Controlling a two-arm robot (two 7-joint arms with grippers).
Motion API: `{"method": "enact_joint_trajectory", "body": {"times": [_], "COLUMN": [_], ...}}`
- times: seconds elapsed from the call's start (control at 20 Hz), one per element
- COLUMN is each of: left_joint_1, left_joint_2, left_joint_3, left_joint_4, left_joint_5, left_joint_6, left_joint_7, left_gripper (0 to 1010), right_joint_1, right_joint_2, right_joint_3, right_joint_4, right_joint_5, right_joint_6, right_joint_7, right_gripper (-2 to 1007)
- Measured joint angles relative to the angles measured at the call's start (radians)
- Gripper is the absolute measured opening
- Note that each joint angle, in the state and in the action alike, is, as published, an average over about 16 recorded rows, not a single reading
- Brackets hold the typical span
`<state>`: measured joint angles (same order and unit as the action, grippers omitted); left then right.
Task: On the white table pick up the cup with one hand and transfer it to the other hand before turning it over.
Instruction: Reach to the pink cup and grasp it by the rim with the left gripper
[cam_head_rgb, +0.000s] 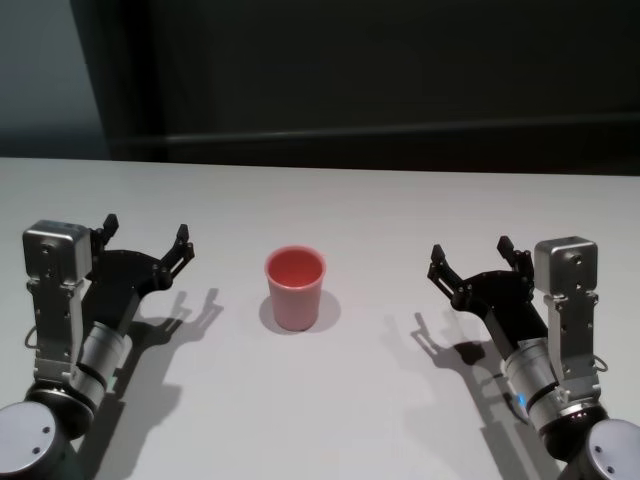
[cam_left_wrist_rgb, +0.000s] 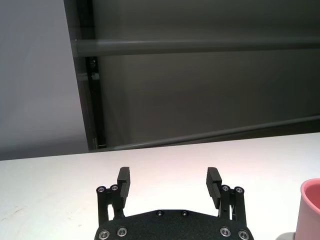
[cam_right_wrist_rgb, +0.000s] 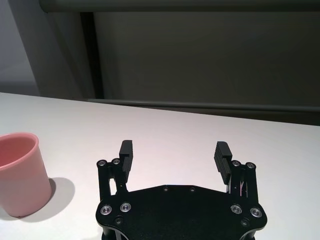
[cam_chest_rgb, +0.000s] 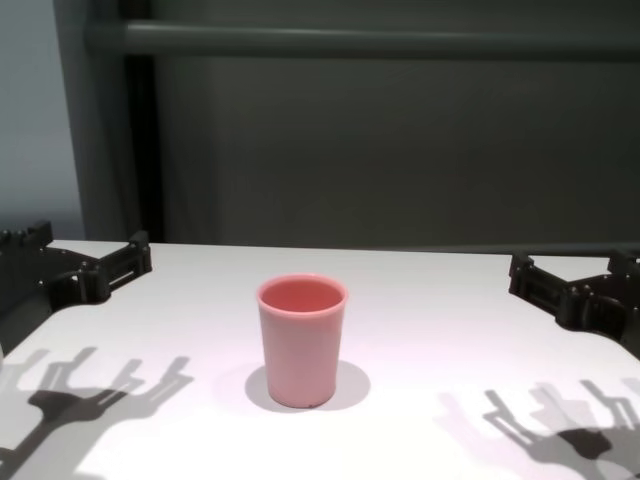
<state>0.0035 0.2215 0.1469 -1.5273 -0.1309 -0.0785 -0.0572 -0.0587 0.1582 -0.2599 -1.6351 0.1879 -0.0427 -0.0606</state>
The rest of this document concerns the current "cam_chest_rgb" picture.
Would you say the pink plastic cup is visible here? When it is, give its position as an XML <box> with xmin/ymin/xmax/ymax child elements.
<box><xmin>256</xmin><ymin>272</ymin><xmax>348</xmax><ymax>409</ymax></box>

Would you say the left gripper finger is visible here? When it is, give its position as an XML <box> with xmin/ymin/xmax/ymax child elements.
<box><xmin>0</xmin><ymin>219</ymin><xmax>54</xmax><ymax>261</ymax></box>
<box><xmin>74</xmin><ymin>230</ymin><xmax>153</xmax><ymax>304</ymax></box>

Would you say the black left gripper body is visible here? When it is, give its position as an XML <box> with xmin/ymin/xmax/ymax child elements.
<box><xmin>0</xmin><ymin>248</ymin><xmax>99</xmax><ymax>329</ymax></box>

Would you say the dark vertical frame post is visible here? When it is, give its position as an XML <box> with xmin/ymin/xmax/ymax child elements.
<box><xmin>123</xmin><ymin>52</ymin><xmax>164</xmax><ymax>242</ymax></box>

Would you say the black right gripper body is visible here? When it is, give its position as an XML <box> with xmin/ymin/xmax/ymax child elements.
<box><xmin>557</xmin><ymin>272</ymin><xmax>640</xmax><ymax>361</ymax></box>

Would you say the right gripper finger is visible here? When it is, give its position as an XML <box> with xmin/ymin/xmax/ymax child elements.
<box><xmin>607</xmin><ymin>247</ymin><xmax>640</xmax><ymax>282</ymax></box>
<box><xmin>508</xmin><ymin>252</ymin><xmax>569</xmax><ymax>315</ymax></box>

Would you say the grey horizontal handrail pipe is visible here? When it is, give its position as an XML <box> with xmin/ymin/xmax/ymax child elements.
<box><xmin>122</xmin><ymin>18</ymin><xmax>640</xmax><ymax>57</ymax></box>

